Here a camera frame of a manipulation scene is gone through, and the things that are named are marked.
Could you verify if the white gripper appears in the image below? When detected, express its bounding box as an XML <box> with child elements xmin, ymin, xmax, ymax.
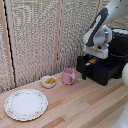
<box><xmin>82</xmin><ymin>43</ymin><xmax>111</xmax><ymax>61</ymax></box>

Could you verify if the pink mug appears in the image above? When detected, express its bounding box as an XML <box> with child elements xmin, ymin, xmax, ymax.
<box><xmin>61</xmin><ymin>68</ymin><xmax>76</xmax><ymax>86</ymax></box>

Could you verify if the small white bowl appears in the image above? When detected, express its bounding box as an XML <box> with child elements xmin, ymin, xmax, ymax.
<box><xmin>40</xmin><ymin>75</ymin><xmax>57</xmax><ymax>89</ymax></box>

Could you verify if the wooden screen frame post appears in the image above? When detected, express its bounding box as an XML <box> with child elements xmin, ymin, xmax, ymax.
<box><xmin>0</xmin><ymin>0</ymin><xmax>16</xmax><ymax>90</ymax></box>

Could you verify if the yellow food piece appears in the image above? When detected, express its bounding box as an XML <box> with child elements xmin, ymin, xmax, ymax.
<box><xmin>44</xmin><ymin>77</ymin><xmax>56</xmax><ymax>85</ymax></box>

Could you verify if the wide woven screen panel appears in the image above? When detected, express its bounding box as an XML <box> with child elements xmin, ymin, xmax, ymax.
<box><xmin>6</xmin><ymin>0</ymin><xmax>61</xmax><ymax>88</ymax></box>

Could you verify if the white plate with floral rim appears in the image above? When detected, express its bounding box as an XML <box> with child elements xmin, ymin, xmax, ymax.
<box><xmin>3</xmin><ymin>88</ymin><xmax>49</xmax><ymax>122</ymax></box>

